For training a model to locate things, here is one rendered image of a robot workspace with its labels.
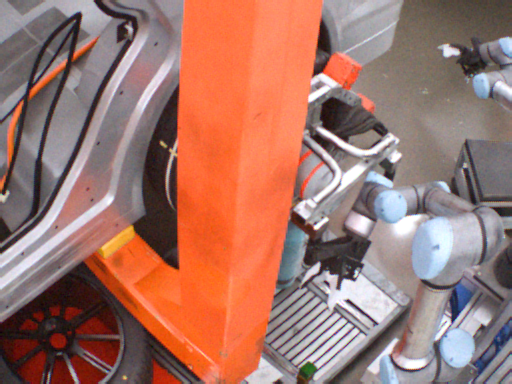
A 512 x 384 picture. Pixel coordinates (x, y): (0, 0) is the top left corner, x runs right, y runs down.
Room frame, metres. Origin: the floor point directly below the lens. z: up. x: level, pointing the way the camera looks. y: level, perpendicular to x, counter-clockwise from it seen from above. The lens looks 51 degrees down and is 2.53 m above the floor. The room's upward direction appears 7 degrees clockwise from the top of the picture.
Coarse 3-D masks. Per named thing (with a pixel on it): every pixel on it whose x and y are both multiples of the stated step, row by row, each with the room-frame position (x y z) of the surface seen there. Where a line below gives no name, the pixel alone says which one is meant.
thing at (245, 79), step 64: (192, 0) 0.91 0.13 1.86; (256, 0) 0.82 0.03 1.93; (320, 0) 0.94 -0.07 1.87; (192, 64) 0.90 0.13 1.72; (256, 64) 0.83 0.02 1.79; (192, 128) 0.90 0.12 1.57; (256, 128) 0.84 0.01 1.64; (192, 192) 0.89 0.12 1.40; (256, 192) 0.86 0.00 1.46; (192, 256) 0.89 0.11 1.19; (256, 256) 0.88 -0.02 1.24; (192, 320) 0.89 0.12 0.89; (256, 320) 0.90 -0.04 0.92
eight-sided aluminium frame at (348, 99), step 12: (312, 84) 1.53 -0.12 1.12; (324, 84) 1.54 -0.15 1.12; (336, 84) 1.55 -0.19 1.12; (312, 96) 1.48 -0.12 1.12; (324, 96) 1.51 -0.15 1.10; (336, 96) 1.55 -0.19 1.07; (348, 96) 1.60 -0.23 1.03; (312, 108) 1.47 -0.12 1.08; (348, 108) 1.69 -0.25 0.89; (336, 120) 1.68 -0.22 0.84; (336, 156) 1.63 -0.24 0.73
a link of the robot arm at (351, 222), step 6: (348, 216) 1.15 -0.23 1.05; (354, 216) 1.14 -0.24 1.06; (360, 216) 1.14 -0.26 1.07; (348, 222) 1.14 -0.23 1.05; (354, 222) 1.13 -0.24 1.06; (360, 222) 1.13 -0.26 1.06; (366, 222) 1.13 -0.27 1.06; (372, 222) 1.13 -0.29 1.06; (348, 228) 1.13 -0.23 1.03; (354, 228) 1.12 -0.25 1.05; (360, 228) 1.12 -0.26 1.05; (366, 228) 1.12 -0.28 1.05; (372, 228) 1.13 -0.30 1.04; (360, 234) 1.11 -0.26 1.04; (366, 234) 1.11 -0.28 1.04
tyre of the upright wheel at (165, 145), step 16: (320, 64) 1.62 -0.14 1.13; (176, 96) 1.46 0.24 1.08; (176, 112) 1.42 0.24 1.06; (336, 112) 1.72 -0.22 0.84; (160, 128) 1.41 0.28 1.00; (176, 128) 1.40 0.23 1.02; (160, 144) 1.39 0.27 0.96; (160, 160) 1.37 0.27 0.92; (176, 160) 1.34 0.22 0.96; (160, 176) 1.36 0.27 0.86; (176, 176) 1.32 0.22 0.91; (160, 192) 1.37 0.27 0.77; (176, 192) 1.31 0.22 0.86; (176, 208) 1.34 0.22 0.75
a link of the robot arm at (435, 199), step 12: (420, 192) 1.15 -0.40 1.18; (432, 192) 1.12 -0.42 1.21; (444, 192) 1.10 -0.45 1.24; (420, 204) 1.12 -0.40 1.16; (432, 204) 1.08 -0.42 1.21; (444, 204) 1.05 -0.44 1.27; (456, 204) 1.02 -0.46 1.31; (468, 204) 1.00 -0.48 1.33; (432, 216) 1.08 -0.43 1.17; (444, 216) 1.02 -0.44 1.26; (492, 216) 0.88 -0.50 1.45; (492, 228) 0.85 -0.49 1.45; (492, 240) 0.83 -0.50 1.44; (492, 252) 0.82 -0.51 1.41
